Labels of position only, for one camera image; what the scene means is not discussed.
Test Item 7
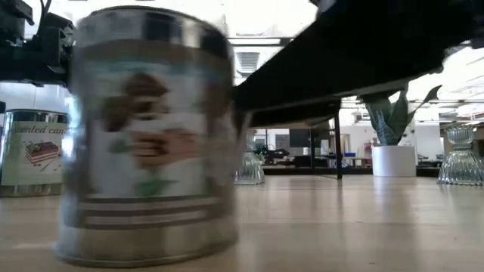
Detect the silver candle tin cake label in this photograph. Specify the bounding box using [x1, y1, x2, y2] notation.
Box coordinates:
[0, 109, 71, 198]

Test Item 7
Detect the black aluminium frame rail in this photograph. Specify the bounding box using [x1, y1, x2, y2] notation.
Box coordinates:
[262, 165, 442, 178]

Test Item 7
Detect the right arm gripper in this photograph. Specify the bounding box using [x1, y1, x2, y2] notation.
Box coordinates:
[233, 0, 484, 112]

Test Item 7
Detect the snake plant in white pot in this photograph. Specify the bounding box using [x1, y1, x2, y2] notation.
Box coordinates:
[365, 84, 443, 178]

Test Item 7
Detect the dark room monitor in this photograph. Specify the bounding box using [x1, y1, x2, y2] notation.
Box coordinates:
[289, 128, 312, 149]

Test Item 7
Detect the wooden shelf with black frame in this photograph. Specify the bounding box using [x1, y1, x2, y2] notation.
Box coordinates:
[241, 107, 343, 181]

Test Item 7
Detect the clear glass candlestick holder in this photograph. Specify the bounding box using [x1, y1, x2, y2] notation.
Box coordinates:
[437, 123, 484, 187]
[233, 128, 266, 186]

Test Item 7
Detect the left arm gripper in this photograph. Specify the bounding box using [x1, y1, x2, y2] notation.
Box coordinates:
[25, 43, 73, 87]

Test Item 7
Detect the silver candle tin jasmine label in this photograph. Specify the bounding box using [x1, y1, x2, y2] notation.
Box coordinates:
[51, 5, 240, 268]

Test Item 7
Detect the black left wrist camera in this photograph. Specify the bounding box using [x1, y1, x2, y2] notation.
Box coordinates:
[36, 12, 76, 52]

